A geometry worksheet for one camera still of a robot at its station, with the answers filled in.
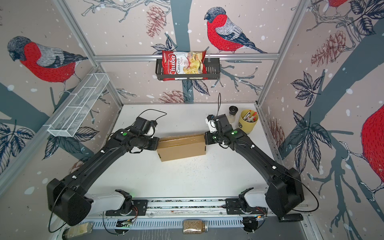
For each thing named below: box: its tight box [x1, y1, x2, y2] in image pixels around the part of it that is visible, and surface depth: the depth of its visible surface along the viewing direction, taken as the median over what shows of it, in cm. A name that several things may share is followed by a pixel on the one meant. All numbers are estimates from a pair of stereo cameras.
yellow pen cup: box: [238, 109, 259, 135], surface depth 98 cm
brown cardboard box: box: [156, 134, 206, 162], surface depth 83 cm
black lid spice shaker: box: [228, 105, 239, 124], surface depth 103 cm
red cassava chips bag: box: [161, 50, 208, 81], surface depth 90 cm
